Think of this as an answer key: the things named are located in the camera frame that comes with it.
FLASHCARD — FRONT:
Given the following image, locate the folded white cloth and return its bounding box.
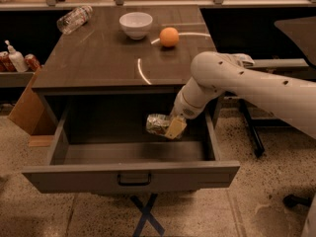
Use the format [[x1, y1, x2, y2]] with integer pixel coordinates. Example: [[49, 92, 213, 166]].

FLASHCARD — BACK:
[[228, 53, 255, 67]]

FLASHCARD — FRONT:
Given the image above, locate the brown cardboard box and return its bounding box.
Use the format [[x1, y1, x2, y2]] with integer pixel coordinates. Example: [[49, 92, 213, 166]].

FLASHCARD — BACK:
[[8, 69, 56, 147]]

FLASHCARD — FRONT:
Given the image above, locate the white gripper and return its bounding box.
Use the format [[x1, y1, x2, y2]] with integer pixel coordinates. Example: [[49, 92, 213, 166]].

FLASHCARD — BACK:
[[165, 90, 205, 139]]

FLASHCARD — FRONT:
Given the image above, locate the grey drawer cabinet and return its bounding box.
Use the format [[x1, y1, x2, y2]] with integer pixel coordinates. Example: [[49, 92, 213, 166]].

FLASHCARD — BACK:
[[32, 5, 231, 196]]

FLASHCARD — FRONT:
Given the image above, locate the black chair base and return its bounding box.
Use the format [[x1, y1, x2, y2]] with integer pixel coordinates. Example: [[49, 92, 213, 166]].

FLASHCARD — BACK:
[[282, 195, 312, 207]]

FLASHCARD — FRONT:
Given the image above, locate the black table leg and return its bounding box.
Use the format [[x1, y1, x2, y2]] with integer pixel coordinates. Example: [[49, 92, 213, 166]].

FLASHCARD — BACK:
[[239, 100, 265, 158]]

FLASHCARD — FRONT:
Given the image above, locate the orange fruit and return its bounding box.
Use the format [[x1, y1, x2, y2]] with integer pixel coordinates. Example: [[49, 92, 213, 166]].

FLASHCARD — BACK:
[[159, 28, 179, 47]]

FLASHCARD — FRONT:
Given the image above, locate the red soda can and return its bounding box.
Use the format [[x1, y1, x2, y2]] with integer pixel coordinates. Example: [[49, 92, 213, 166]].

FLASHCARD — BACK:
[[0, 51, 16, 72], [25, 54, 41, 71]]

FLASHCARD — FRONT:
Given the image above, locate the red soda can left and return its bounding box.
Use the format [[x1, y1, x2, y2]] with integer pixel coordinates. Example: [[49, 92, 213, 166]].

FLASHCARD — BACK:
[[0, 51, 16, 72]]

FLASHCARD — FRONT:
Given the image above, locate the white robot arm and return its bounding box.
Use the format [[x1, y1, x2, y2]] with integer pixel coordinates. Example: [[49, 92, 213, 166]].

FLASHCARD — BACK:
[[181, 53, 316, 237]]

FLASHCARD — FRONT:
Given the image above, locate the clear plastic water bottle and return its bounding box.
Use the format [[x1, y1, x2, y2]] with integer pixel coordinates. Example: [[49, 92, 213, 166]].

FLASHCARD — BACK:
[[56, 5, 93, 35]]

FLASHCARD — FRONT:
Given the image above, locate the white pump bottle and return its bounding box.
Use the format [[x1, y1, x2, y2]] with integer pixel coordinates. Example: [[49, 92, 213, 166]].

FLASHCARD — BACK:
[[5, 40, 28, 72]]

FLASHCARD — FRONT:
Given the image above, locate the open grey top drawer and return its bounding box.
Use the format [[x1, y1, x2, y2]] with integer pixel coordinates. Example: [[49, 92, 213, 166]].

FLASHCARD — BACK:
[[23, 101, 240, 195]]

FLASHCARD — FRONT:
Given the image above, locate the white ceramic bowl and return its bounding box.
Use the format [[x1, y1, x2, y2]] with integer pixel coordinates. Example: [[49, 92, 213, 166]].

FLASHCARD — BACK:
[[119, 12, 153, 40]]

